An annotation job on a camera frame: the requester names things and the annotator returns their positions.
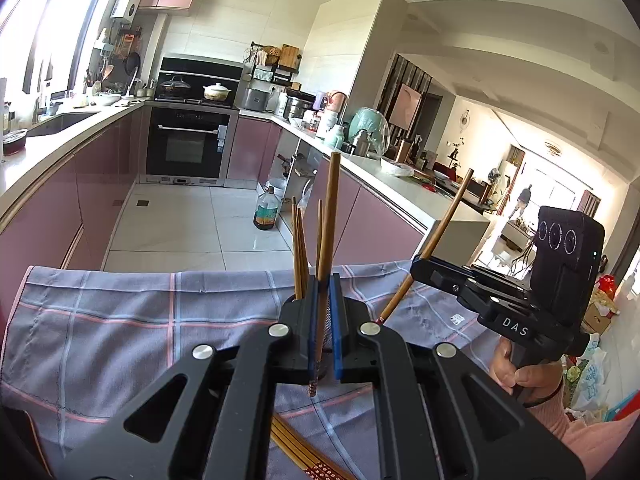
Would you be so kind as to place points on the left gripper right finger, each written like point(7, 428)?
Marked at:
point(438, 415)

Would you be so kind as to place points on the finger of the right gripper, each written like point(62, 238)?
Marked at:
point(455, 280)

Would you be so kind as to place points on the pink sleeved right forearm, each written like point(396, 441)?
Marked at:
point(607, 450)

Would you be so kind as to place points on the right hand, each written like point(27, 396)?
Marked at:
point(541, 381)

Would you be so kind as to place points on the grey plaid tablecloth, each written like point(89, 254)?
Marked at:
point(81, 344)

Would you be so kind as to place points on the mint green fan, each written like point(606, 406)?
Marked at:
point(376, 127)

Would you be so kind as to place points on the cooking oil bottle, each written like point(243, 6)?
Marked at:
point(267, 209)

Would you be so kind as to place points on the pink kettle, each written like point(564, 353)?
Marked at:
point(335, 102)

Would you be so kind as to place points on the black built-in oven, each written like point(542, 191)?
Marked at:
point(190, 139)

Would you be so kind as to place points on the white clay pot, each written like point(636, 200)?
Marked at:
point(216, 92)

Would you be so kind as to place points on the black cooking pot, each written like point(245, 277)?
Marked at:
point(175, 87)

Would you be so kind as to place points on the black right camera box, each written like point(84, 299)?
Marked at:
point(568, 255)

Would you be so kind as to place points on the wall spice rack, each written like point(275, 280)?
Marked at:
point(276, 65)

